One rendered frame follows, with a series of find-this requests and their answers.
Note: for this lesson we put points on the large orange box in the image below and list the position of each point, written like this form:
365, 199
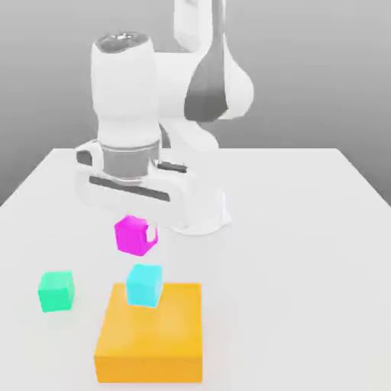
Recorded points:
149, 336

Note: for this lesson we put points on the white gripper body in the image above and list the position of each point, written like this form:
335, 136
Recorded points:
128, 200

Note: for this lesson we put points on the small green cube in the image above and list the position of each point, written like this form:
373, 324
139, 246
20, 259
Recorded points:
56, 291

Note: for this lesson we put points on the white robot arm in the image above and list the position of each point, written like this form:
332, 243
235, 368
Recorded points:
125, 91

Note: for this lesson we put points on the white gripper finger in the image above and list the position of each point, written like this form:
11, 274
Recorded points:
151, 234

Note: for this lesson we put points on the small magenta cube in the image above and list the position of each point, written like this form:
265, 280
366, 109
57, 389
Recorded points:
131, 234

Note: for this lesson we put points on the small cyan cube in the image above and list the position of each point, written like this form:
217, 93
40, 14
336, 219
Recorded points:
143, 285

